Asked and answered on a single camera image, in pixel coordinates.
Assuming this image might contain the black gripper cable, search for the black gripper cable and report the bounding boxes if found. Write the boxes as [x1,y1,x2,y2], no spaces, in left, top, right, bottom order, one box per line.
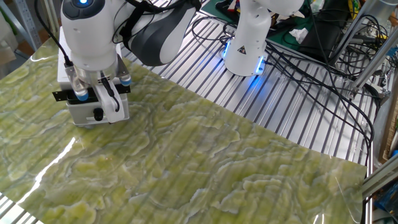
[99,70,121,113]

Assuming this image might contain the white drawer cabinet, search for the white drawer cabinet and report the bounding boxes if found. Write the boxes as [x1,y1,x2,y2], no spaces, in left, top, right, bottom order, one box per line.
[57,26,131,127]

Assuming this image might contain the silver wrist bracket blue caps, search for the silver wrist bracket blue caps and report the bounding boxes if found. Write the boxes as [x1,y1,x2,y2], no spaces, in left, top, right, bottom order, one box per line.
[64,57,132,103]

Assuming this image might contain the black box device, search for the black box device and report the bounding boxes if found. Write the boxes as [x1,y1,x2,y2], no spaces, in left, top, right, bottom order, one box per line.
[297,17,348,63]

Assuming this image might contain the wide black velcro strap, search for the wide black velcro strap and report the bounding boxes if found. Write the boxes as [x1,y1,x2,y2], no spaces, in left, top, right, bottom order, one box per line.
[119,1,149,43]

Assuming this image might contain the green marble pattern mat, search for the green marble pattern mat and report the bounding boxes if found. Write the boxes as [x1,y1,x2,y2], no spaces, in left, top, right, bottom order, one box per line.
[0,37,368,224]

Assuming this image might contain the brown cardboard edge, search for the brown cardboard edge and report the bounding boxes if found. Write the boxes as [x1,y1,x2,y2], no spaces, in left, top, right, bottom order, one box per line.
[381,101,398,163]

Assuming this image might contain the crumpled white tissue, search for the crumpled white tissue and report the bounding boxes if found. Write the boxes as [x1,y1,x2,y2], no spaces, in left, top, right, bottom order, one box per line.
[288,27,310,45]

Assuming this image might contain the aluminium frame profile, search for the aluminium frame profile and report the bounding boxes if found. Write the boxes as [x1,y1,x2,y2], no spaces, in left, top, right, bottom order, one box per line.
[349,32,398,96]
[361,161,398,200]
[328,0,386,65]

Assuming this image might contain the blue plastic object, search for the blue plastic object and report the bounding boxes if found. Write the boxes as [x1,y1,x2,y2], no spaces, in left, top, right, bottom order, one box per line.
[374,182,398,215]

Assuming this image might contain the grey perforated shelf upright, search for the grey perforated shelf upright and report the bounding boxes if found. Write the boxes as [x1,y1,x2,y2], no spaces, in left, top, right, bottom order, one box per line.
[12,0,44,50]

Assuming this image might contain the black table cable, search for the black table cable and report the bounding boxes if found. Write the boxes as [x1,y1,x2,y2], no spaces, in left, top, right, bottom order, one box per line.
[263,39,376,164]

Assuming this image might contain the white drawer black knob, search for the white drawer black knob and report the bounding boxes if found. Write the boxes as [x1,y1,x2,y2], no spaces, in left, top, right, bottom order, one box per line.
[67,100,130,126]

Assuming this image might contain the clear plastic bag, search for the clear plastic bag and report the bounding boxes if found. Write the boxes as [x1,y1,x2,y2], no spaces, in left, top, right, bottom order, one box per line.
[0,12,17,67]

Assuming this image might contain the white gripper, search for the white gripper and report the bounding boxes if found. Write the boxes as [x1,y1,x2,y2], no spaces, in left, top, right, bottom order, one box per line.
[92,80,131,124]

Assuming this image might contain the black bracket cable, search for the black bracket cable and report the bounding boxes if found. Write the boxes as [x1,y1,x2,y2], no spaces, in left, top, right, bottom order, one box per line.
[33,0,74,68]

